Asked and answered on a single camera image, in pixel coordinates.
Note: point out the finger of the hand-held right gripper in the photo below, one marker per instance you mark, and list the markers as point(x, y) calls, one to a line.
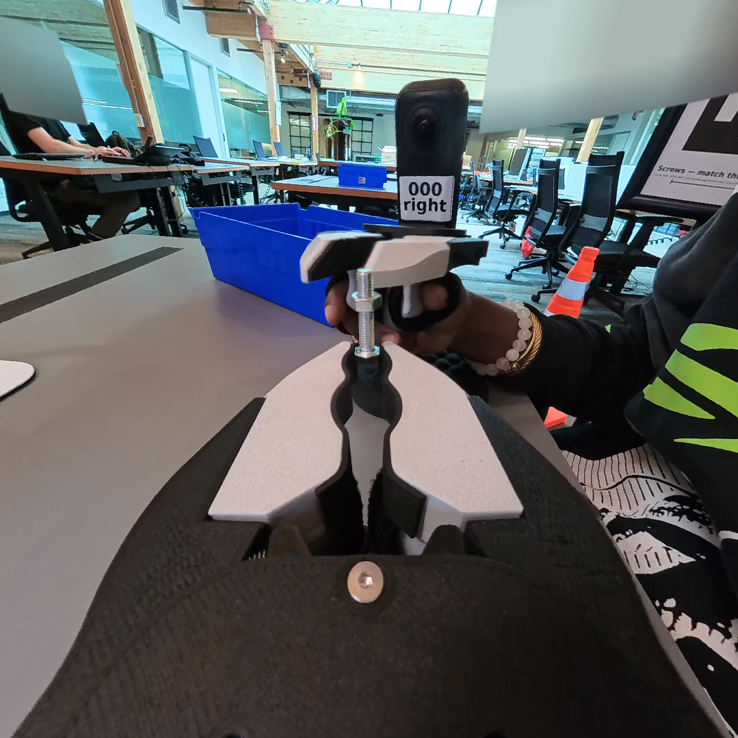
point(432, 260)
point(334, 256)

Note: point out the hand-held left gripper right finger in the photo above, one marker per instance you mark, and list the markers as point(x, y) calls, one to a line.
point(456, 456)

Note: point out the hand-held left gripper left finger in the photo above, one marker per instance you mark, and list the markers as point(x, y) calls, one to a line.
point(277, 456)

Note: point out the small steel hex nut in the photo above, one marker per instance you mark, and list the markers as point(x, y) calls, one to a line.
point(364, 300)

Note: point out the thin steel bolt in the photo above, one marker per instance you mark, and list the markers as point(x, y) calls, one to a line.
point(366, 329)

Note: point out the blue plastic bin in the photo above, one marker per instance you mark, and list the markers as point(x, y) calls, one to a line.
point(254, 254)
point(362, 175)

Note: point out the person's right forearm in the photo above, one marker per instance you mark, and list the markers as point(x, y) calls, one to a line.
point(588, 369)

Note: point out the person's right hand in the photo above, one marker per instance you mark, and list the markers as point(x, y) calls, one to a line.
point(484, 329)

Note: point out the brown office desk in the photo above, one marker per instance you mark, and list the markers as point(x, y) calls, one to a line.
point(323, 185)

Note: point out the black wrist rest pad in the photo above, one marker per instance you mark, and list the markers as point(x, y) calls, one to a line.
point(456, 371)

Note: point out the green potted plant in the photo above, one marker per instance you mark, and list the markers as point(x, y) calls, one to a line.
point(338, 115)

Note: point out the orange traffic cone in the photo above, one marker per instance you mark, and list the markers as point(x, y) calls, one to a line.
point(574, 288)

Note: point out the black office chair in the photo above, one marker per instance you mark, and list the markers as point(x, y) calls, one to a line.
point(594, 202)

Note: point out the black and white printed trousers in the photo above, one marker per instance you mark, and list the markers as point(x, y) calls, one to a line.
point(657, 542)

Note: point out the long office desk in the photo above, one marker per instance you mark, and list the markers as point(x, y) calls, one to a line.
point(92, 171)

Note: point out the black hoodie with green print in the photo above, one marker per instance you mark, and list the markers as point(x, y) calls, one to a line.
point(692, 346)

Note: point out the black framed instruction sign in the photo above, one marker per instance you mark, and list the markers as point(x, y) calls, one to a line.
point(703, 150)

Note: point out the sign board on white stand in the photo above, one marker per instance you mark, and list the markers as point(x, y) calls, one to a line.
point(12, 378)

